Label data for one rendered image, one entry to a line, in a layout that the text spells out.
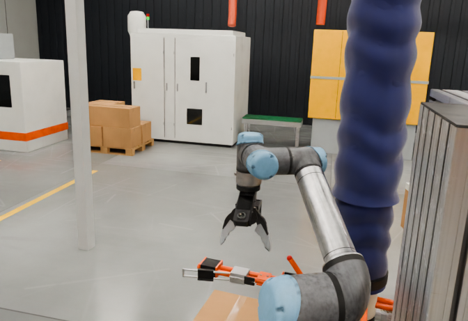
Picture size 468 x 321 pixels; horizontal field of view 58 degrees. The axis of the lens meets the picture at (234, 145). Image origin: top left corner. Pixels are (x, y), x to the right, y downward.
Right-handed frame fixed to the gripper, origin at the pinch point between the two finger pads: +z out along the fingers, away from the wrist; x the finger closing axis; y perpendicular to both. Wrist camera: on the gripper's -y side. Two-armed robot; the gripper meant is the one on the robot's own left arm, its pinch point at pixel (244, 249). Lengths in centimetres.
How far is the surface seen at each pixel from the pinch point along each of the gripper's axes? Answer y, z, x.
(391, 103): 28, -43, -41
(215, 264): 44, 32, 21
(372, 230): 29.0, 1.4, -39.6
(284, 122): 757, 94, 69
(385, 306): 35, 33, -48
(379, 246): 31, 8, -43
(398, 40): 29, -63, -40
